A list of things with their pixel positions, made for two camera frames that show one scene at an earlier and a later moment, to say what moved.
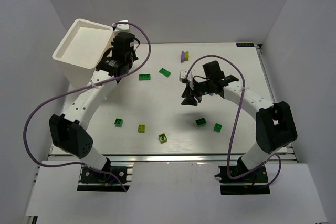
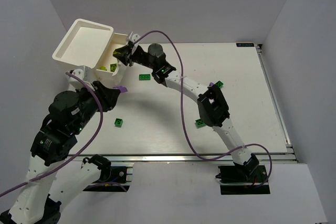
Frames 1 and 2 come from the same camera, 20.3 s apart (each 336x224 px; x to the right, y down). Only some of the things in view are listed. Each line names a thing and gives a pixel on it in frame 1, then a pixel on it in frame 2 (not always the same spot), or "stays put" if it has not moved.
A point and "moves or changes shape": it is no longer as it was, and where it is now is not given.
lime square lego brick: x=141 y=128 moves or changes shape
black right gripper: x=196 y=91 to x=130 y=54
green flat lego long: x=143 y=77 stays put
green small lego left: x=118 y=122 stays put
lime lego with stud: x=163 y=138 moves or changes shape
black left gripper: x=124 y=44 to x=104 y=95
